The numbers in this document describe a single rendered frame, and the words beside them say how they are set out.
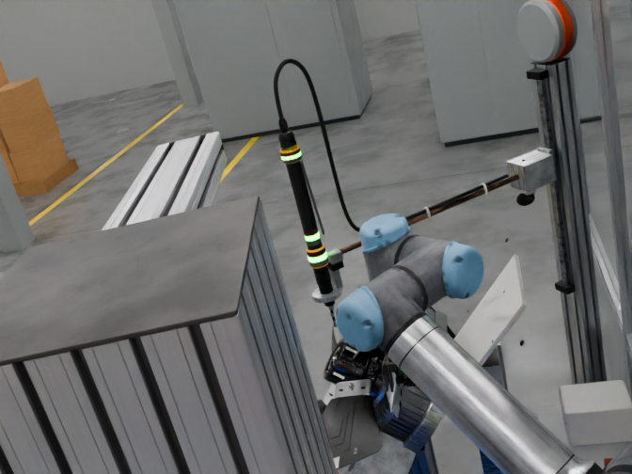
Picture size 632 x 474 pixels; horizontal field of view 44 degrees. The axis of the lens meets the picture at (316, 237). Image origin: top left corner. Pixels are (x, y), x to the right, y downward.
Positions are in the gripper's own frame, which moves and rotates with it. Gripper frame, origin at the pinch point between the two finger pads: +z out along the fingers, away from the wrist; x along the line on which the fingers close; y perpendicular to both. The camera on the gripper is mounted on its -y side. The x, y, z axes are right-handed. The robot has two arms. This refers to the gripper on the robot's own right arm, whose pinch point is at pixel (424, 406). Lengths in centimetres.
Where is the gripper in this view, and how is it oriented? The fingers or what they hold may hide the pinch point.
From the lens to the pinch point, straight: 136.2
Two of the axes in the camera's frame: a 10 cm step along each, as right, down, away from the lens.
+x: 9.6, -1.5, -2.3
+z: 2.3, 9.0, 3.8
